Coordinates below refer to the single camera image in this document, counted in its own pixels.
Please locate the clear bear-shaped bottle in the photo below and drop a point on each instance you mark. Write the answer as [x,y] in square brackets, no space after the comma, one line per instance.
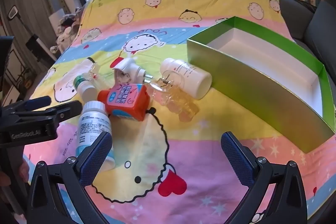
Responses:
[181,103]

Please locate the white bottle green band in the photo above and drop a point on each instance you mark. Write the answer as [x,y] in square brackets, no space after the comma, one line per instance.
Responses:
[85,87]

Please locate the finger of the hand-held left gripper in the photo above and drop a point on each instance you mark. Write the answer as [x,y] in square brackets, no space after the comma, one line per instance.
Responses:
[68,108]
[39,102]

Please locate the white bottle blue label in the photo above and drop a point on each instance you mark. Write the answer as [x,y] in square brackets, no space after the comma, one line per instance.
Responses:
[92,121]

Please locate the person's left hand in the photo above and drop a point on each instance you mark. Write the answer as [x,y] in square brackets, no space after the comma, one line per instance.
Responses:
[23,170]

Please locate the green cardboard box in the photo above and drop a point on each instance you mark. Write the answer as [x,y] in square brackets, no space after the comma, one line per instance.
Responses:
[249,92]

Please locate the clear plastic clip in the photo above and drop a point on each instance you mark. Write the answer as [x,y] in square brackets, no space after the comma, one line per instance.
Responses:
[95,74]

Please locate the grey sofa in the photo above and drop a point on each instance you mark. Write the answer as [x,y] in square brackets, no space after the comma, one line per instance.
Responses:
[317,22]

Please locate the large white plastic bottle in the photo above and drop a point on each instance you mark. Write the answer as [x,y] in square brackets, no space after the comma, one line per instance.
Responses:
[194,79]

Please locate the cartoon printed blanket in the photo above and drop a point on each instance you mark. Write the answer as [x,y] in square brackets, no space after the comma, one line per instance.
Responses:
[210,134]

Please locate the white plug adapter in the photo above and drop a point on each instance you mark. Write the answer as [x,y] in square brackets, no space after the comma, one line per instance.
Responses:
[131,66]

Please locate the small mirror on stand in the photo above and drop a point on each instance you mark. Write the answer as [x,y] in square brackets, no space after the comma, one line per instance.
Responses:
[12,12]

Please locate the pile of clothes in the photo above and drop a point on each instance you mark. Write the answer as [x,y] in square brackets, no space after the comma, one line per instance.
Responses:
[65,29]

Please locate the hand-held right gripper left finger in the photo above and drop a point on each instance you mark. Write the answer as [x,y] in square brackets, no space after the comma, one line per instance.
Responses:
[97,157]

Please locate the white panel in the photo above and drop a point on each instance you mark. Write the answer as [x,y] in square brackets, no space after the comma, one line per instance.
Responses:
[56,18]

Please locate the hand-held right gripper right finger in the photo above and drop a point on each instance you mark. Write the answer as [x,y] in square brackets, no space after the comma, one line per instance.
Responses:
[236,158]

